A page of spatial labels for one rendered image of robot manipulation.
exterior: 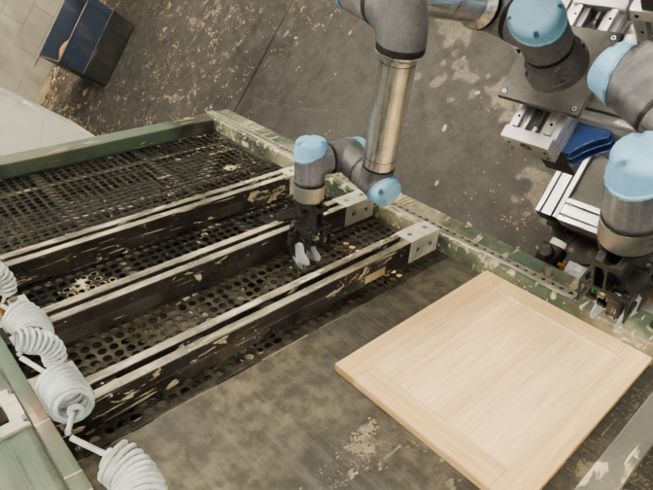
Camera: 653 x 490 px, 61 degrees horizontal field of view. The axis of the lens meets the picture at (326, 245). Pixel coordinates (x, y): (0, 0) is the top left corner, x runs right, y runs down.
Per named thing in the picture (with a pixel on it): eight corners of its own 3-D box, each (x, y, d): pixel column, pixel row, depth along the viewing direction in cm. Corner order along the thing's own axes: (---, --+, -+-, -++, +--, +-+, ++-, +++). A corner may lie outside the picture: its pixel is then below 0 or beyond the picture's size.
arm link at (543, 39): (549, 75, 128) (534, 42, 117) (506, 52, 136) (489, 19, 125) (586, 32, 126) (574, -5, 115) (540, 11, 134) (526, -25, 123)
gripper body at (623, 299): (573, 301, 82) (579, 250, 74) (604, 263, 85) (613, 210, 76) (625, 328, 78) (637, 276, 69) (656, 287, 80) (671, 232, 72)
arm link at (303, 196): (287, 181, 133) (313, 173, 137) (287, 198, 135) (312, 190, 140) (307, 192, 128) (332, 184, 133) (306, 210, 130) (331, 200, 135)
